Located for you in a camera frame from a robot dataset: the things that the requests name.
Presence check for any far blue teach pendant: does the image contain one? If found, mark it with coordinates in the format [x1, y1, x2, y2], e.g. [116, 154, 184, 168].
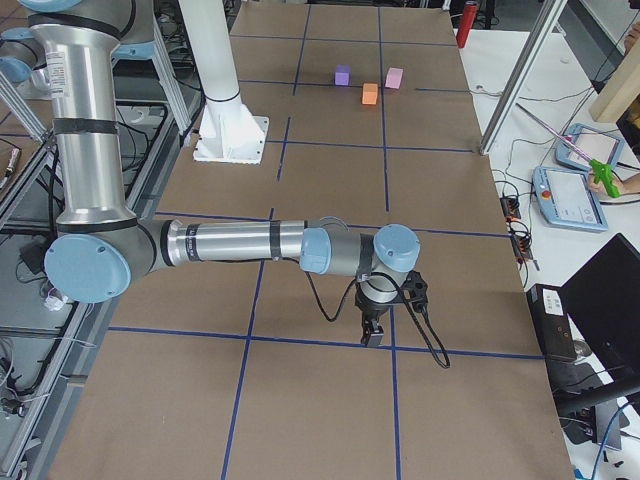
[555, 123, 623, 171]

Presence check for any pink foam block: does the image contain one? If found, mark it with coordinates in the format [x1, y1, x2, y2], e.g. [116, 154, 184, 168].
[385, 67, 404, 90]

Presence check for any blue teach pendant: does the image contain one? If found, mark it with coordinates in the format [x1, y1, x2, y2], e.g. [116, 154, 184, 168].
[555, 123, 623, 171]
[532, 166, 608, 233]

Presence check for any purple foam block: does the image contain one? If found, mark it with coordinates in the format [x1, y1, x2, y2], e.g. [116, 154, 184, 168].
[334, 64, 351, 86]

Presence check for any person's hand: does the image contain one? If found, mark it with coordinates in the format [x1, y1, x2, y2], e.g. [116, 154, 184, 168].
[588, 173, 625, 197]

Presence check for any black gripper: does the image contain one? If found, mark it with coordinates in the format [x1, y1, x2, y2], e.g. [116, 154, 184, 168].
[355, 277, 400, 348]

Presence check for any aluminium side frame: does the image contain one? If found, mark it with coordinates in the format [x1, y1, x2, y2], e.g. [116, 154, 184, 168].
[0, 74, 201, 480]

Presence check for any black laptop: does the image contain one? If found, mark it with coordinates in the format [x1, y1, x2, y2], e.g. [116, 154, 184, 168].
[560, 233, 639, 380]

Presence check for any orange foam block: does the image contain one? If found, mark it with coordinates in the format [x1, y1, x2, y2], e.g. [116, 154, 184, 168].
[361, 83, 379, 106]

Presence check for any near blue teach pendant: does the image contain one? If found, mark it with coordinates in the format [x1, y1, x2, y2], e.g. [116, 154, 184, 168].
[532, 166, 608, 233]

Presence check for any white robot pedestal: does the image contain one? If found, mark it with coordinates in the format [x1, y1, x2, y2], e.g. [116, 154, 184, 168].
[179, 0, 269, 164]

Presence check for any aluminium frame post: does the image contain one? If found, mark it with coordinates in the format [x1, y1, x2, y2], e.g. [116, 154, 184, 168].
[479, 0, 568, 155]

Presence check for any wooden board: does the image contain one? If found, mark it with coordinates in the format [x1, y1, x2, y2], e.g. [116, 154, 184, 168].
[590, 22, 639, 123]

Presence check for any black box with label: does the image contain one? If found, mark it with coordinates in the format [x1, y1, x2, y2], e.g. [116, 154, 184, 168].
[526, 284, 577, 363]

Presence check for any green handled reacher grabber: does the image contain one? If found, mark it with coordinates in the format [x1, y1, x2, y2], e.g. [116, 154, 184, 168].
[516, 103, 621, 198]

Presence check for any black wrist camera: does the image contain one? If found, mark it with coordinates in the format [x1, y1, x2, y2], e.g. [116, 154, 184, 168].
[402, 270, 428, 313]

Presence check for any red cylinder bottle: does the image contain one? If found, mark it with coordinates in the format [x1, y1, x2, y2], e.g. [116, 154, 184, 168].
[456, 1, 478, 49]

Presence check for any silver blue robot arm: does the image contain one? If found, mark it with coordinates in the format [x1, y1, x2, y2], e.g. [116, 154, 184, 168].
[27, 1, 427, 347]

